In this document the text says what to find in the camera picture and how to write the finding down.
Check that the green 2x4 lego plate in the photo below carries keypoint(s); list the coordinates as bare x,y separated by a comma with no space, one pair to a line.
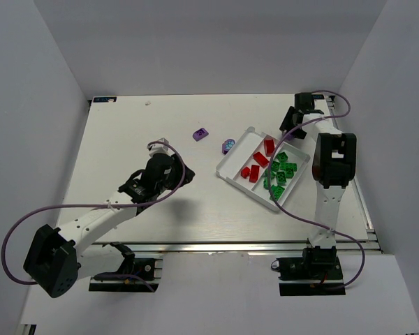
286,166

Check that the blue label left corner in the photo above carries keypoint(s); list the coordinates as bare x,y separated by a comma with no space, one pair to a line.
104,99

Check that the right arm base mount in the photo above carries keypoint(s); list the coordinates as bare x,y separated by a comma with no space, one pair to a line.
317,272

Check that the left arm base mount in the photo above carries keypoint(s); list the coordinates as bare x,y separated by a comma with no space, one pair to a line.
117,268

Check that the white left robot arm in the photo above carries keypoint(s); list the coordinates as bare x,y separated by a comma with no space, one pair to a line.
58,257

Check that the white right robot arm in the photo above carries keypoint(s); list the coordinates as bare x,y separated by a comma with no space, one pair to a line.
333,167

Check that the small green lego brick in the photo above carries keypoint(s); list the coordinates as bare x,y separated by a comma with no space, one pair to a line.
275,196

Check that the blue label corner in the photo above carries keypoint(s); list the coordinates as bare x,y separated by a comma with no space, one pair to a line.
318,96
104,99

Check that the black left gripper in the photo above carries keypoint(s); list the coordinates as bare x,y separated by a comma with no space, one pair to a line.
181,173

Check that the white three-compartment tray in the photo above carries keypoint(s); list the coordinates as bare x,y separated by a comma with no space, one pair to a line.
241,156

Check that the blue label right corner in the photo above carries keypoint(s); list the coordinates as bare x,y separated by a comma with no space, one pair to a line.
318,96

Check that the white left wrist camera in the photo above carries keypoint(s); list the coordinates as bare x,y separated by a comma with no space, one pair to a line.
158,147

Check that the red lego brick top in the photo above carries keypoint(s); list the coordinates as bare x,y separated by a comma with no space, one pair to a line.
261,159

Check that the red and green lego stack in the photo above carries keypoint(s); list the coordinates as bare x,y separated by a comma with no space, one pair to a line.
254,173

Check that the purple arch lego brick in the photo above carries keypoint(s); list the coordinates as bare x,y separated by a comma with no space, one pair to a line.
200,134

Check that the aluminium table edge rail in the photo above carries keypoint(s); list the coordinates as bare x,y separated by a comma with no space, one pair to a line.
342,246

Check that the purple paw print lego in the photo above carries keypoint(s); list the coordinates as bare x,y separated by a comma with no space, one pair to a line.
227,146

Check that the green 2x2 lego brick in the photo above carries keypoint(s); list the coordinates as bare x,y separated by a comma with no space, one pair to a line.
281,177

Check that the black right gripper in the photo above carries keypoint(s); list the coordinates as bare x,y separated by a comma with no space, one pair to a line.
292,122

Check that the small red lego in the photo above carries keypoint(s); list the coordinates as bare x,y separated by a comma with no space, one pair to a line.
245,172

